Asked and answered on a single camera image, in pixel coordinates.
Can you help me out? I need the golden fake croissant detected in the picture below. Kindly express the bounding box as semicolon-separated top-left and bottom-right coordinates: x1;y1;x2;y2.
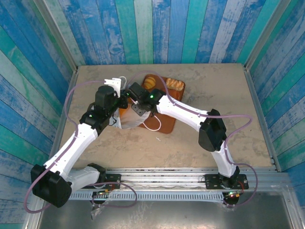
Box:
143;76;157;90

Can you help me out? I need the white paper bag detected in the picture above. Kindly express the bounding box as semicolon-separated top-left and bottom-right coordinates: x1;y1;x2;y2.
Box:
112;75;162;132

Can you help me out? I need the braided fake bread loaf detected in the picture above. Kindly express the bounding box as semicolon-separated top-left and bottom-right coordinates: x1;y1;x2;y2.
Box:
165;77;186;92

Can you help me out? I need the brown plastic tray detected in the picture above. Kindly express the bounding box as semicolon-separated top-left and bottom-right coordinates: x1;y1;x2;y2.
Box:
118;74;187;135

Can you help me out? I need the clear plastic scrap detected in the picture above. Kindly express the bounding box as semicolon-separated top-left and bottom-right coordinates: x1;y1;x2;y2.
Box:
90;207;102;220

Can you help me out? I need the grey metal plate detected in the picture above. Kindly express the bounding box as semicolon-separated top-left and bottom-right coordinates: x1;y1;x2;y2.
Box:
38;199;295;229

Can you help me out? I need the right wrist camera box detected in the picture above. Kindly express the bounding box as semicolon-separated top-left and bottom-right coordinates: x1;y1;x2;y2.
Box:
131;104;150;118

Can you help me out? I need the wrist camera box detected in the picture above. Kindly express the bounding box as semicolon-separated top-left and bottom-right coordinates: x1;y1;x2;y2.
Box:
104;77;122;98
131;104;150;118

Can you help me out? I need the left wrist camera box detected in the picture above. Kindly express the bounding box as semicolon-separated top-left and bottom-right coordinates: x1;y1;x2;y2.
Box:
104;77;122;98

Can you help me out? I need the aluminium table side rail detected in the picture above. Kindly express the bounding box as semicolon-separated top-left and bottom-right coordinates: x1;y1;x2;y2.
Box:
242;63;282;172
44;70;80;172

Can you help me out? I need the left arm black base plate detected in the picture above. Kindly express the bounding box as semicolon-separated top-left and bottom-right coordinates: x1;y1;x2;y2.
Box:
95;173;122;190

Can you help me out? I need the aluminium mounting rail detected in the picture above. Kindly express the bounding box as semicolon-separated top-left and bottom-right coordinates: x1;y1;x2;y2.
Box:
35;167;291;193

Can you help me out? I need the aluminium corner post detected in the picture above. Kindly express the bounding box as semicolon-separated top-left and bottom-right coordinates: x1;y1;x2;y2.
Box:
33;0;79;73
243;0;292;71

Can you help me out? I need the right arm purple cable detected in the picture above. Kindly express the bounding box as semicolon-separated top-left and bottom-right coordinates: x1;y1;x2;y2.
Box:
128;71;259;208

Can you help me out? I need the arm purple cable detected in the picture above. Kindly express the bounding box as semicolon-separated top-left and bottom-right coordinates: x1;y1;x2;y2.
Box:
23;80;138;214
128;71;259;208

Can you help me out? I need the grey slotted cable duct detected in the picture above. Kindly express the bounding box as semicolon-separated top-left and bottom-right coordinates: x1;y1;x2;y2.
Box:
44;191;226;201

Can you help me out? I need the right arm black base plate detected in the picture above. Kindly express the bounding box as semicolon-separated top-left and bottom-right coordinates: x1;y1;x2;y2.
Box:
204;173;249;190

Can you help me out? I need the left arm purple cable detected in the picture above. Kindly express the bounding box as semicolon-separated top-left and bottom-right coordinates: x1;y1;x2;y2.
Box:
23;80;138;214

